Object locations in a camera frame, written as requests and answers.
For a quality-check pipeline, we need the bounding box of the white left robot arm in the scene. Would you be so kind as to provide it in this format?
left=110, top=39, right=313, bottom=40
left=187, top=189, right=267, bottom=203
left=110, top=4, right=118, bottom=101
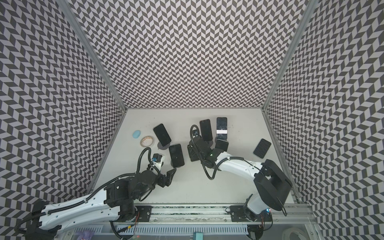
left=14, top=147, right=177, bottom=240

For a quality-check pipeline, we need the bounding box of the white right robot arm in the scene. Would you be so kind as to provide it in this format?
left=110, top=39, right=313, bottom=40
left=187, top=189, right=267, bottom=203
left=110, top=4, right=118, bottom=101
left=188, top=125, right=293, bottom=222

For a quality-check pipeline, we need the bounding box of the purple phone on stand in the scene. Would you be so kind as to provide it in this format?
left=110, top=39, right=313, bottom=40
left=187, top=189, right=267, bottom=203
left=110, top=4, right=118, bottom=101
left=200, top=119, right=213, bottom=142

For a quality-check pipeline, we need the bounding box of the phone back right on stand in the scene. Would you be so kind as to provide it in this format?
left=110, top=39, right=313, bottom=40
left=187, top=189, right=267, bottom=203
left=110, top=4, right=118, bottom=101
left=216, top=117, right=228, bottom=141

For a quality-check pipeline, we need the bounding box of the purple round stand back left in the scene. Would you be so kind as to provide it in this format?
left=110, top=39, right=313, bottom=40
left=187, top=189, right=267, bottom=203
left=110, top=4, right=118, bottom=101
left=157, top=143, right=171, bottom=151

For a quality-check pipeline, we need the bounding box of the clear packing tape roll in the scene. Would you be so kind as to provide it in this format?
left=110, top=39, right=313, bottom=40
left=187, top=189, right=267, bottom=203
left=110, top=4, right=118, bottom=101
left=140, top=136, right=154, bottom=148

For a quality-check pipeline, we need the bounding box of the light blue earbuds case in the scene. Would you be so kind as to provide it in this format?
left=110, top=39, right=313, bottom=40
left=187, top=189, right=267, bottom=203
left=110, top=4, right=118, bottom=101
left=132, top=130, right=141, bottom=139

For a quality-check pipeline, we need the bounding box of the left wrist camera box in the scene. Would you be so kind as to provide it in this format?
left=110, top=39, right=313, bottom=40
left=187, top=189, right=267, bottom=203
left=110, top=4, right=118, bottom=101
left=151, top=154, right=164, bottom=174

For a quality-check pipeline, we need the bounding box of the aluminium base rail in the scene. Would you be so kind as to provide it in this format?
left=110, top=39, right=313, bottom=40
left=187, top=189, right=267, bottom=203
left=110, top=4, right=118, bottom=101
left=68, top=203, right=316, bottom=236

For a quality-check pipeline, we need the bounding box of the aluminium corner post right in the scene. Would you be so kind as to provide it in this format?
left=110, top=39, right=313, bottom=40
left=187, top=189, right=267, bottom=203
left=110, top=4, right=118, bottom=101
left=262, top=0, right=319, bottom=112

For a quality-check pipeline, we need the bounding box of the aluminium corner post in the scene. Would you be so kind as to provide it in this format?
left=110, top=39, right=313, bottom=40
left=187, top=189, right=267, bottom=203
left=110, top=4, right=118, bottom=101
left=56, top=0, right=127, bottom=112
left=262, top=0, right=319, bottom=112

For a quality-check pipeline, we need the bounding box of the aluminium corner post left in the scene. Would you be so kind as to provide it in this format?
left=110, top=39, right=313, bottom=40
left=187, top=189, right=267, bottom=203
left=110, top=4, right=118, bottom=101
left=56, top=0, right=127, bottom=112

